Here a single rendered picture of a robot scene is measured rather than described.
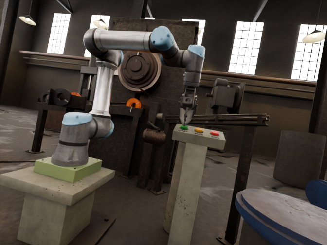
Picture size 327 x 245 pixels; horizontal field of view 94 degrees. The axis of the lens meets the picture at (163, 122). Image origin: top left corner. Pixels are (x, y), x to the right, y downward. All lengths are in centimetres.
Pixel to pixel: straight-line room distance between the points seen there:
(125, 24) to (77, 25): 968
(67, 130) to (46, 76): 1123
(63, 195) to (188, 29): 179
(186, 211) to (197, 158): 25
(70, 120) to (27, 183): 27
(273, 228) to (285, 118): 815
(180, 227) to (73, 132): 65
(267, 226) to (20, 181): 80
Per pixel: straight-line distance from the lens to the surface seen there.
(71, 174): 76
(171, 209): 99
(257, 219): 50
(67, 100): 157
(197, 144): 73
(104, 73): 90
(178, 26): 197
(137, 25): 211
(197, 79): 71
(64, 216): 81
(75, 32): 1162
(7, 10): 860
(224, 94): 574
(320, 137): 341
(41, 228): 89
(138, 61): 161
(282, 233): 49
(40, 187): 75
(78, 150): 78
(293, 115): 872
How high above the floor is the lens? 60
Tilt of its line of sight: level
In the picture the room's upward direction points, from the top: 10 degrees clockwise
